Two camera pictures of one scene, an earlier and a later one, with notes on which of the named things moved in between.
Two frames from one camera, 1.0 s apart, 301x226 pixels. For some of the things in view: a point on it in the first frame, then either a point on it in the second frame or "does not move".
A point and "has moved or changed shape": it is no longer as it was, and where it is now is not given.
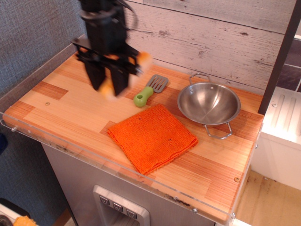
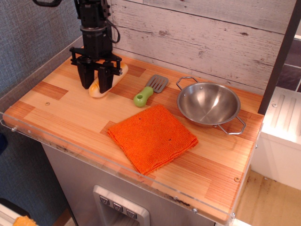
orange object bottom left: (24, 221) does not move
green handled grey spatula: (156, 84) does not move
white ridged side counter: (277, 156) does not move
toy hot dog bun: (106, 88) has moved or changed shape
